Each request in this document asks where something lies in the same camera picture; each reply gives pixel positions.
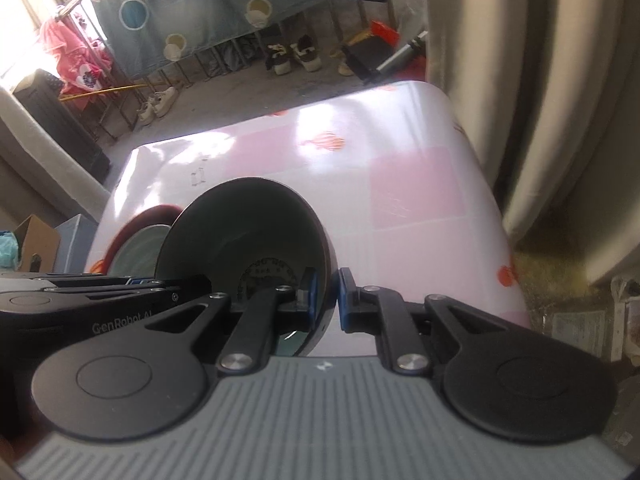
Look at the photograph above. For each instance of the black white sneakers pair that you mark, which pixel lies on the black white sneakers pair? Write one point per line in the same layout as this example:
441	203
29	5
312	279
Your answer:
304	52

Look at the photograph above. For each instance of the black red lacquer bowl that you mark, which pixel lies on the black red lacquer bowl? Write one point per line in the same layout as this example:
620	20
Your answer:
160	214

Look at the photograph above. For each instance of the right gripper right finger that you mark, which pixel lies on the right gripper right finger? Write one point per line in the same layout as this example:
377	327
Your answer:
382	313

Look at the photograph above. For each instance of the pink hanging clothes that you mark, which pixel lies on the pink hanging clothes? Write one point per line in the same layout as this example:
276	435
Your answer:
74	62

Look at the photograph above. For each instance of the grey-green ceramic bowl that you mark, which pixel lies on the grey-green ceramic bowl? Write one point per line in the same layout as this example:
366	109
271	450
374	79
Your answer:
137	257

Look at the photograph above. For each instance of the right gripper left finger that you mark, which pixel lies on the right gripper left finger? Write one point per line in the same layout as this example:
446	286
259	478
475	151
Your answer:
270	313

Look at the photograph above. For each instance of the grey storage box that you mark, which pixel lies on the grey storage box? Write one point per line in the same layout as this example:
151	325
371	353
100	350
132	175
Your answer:
76	237

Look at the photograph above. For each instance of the teal plastic bag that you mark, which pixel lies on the teal plastic bag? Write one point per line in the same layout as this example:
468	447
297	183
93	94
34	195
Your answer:
9	251

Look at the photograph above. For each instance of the small dark green bowl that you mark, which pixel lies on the small dark green bowl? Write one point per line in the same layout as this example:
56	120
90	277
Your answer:
252	233

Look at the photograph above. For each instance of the red plastic bag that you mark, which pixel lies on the red plastic bag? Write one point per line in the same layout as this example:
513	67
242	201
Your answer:
409	58

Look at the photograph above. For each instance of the brown cardboard box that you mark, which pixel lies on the brown cardboard box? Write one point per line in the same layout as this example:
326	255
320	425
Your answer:
38	245

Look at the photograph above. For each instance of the blue dotted hanging blanket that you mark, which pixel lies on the blue dotted hanging blanket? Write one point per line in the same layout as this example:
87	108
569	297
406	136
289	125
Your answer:
146	35

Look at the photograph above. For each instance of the yellow broom stick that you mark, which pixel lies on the yellow broom stick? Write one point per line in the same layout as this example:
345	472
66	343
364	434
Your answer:
86	95

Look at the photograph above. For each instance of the beige curtain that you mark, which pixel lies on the beige curtain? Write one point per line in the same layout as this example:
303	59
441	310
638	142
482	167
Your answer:
547	91

